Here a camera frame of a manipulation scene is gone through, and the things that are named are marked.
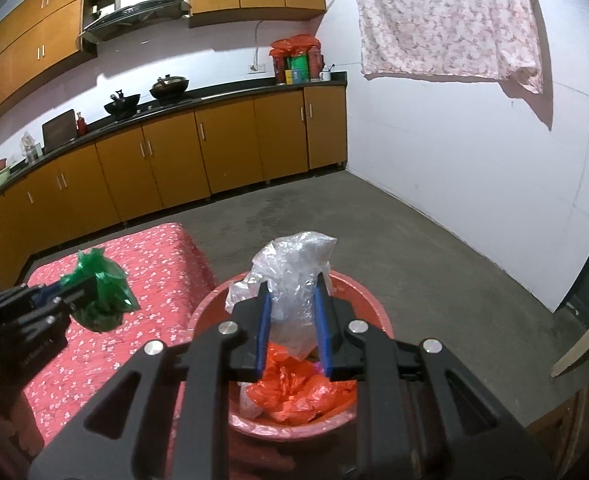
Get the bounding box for green plastic bag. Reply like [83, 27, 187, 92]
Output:
[59, 248, 140, 333]

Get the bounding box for orange plastic bag front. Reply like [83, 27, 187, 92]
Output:
[239, 342, 357, 426]

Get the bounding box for clear plastic bag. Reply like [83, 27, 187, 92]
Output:
[225, 231, 337, 360]

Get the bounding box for lower kitchen cabinets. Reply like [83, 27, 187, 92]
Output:
[0, 73, 347, 290]

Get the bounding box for red plastic basket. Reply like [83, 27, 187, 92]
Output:
[186, 268, 395, 442]

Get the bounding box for red floral tablecloth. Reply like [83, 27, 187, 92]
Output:
[24, 222, 215, 442]

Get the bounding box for clear jar on counter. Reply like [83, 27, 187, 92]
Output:
[21, 132, 43, 164]

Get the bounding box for dark cutting board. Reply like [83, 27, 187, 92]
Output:
[42, 110, 78, 154]

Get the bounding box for wooden plank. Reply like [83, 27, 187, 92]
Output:
[550, 329, 589, 378]

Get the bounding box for black wok left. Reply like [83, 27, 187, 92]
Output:
[104, 90, 140, 122]

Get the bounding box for black wok with lid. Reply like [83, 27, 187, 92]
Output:
[150, 75, 189, 105]

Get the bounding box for range hood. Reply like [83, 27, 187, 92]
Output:
[81, 0, 190, 44]

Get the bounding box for red bag with groceries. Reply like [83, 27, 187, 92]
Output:
[270, 34, 323, 84]

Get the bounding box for white mug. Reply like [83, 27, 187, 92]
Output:
[319, 65, 334, 81]

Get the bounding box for pink floral hanging cloth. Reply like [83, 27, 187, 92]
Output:
[355, 0, 544, 94]

